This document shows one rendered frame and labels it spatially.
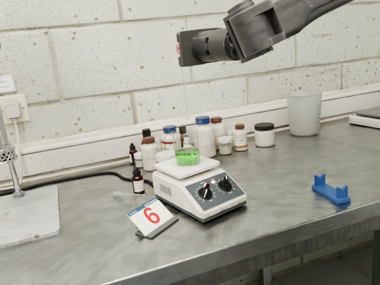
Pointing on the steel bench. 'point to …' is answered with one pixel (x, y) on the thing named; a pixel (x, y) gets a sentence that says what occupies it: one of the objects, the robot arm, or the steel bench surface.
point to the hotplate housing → (186, 204)
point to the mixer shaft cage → (9, 150)
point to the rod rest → (341, 195)
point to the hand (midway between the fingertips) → (180, 48)
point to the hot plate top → (171, 169)
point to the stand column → (13, 173)
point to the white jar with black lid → (264, 134)
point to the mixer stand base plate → (29, 216)
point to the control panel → (219, 196)
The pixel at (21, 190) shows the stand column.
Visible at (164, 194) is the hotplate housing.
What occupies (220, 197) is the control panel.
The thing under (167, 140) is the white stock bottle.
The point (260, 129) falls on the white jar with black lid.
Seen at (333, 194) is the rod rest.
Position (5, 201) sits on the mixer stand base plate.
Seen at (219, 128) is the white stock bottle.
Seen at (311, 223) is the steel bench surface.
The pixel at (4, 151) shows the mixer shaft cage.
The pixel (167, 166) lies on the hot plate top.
